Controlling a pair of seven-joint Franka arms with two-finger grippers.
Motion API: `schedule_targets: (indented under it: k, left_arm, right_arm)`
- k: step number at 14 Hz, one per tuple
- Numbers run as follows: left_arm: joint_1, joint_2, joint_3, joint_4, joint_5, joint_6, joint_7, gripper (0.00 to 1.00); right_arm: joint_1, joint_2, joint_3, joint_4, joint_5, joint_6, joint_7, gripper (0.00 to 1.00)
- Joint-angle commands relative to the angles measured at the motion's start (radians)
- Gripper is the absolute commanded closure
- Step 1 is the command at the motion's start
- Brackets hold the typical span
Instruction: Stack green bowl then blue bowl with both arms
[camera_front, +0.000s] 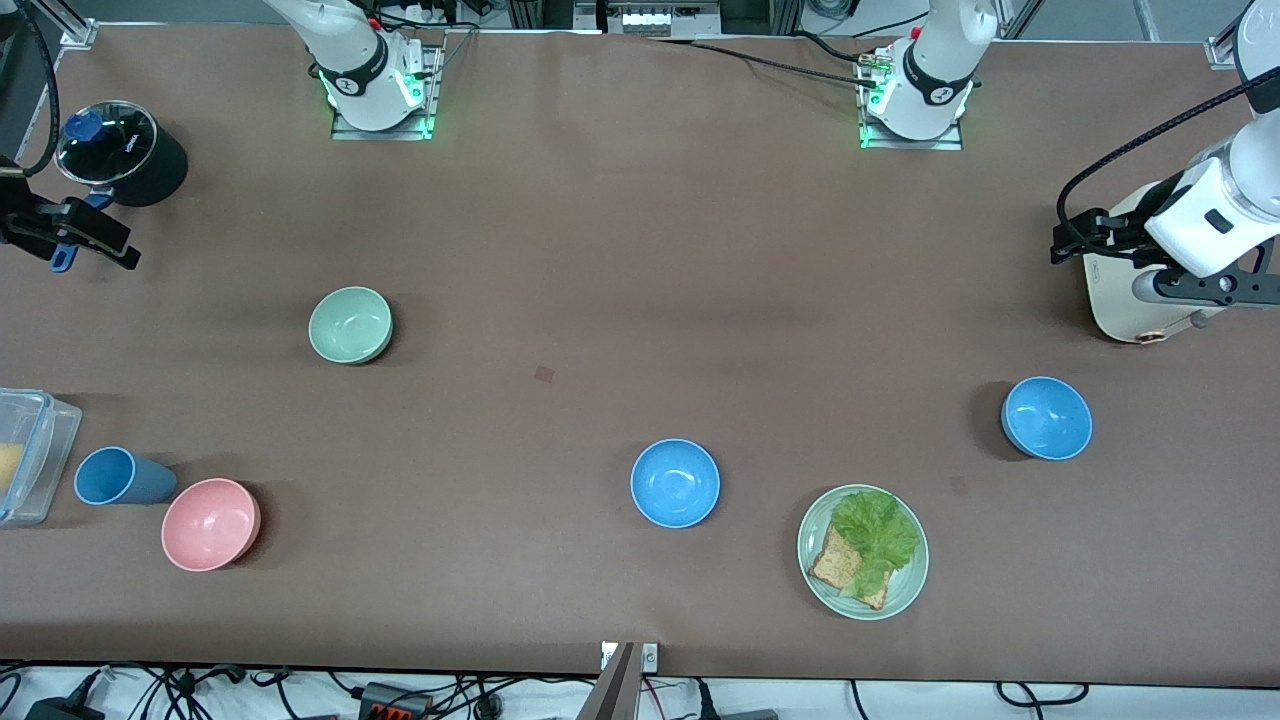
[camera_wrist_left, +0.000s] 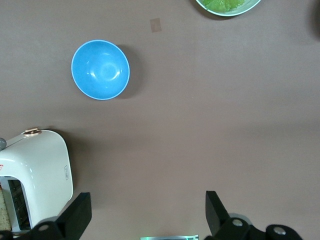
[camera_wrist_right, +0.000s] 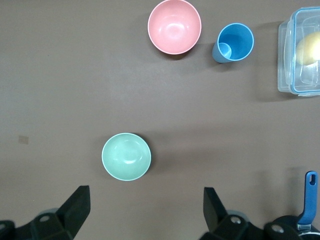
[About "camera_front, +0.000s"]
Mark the blue cup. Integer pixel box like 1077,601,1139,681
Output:
74,446,179,507

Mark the blue bowl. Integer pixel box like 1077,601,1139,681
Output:
630,438,721,529
1001,376,1094,462

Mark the grey camera stand pole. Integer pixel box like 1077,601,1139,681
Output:
575,642,637,720

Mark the green lettuce leaf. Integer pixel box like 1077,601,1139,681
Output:
831,488,922,601

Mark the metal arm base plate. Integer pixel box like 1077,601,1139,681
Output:
857,48,967,152
330,42,444,142

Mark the black power strip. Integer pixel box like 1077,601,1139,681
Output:
358,682,434,720

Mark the black pot with glass lid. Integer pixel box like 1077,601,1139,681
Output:
50,100,190,274

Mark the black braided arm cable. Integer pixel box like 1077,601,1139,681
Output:
1056,64,1280,236
0,0,63,179

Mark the clear plastic container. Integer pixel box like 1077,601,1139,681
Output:
0,388,83,528

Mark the pink bowl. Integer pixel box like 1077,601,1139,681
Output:
161,478,263,573

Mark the light green plate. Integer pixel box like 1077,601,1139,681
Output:
797,484,930,621

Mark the brown bread slice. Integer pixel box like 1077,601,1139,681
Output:
807,524,892,612

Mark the black power adapter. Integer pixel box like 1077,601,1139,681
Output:
24,694,107,720

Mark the grey control box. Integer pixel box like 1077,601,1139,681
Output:
598,0,723,37

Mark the white toaster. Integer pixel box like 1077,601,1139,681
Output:
1085,188,1233,346

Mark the silver stand clamp bracket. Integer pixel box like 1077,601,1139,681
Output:
600,642,660,674

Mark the black table cable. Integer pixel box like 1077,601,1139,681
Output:
648,36,883,91

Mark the light green bowl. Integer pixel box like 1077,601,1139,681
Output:
308,286,394,366

